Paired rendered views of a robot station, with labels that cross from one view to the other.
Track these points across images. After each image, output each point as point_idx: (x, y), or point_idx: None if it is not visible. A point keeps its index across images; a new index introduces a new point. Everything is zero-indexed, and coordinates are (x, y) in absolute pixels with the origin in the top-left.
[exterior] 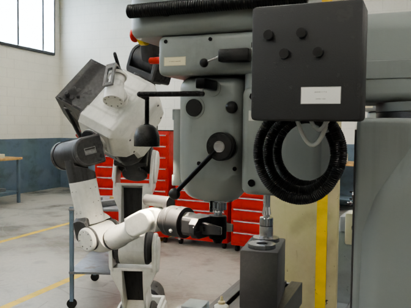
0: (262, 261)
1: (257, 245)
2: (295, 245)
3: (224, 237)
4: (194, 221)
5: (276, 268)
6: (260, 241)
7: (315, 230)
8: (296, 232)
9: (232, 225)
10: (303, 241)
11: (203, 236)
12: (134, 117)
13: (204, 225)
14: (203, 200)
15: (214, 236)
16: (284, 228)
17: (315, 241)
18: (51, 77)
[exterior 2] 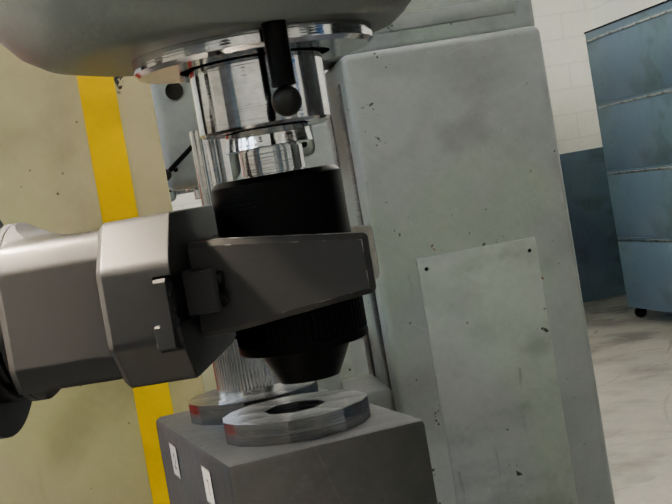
0: (356, 492)
1: (298, 416)
2: (79, 499)
3: (365, 319)
4: (140, 239)
5: (432, 503)
6: (266, 404)
7: (137, 426)
8: (72, 454)
9: (372, 230)
10: (104, 478)
11: (207, 359)
12: None
13: (216, 257)
14: (209, 27)
15: (314, 326)
16: (28, 451)
17: (142, 464)
18: None
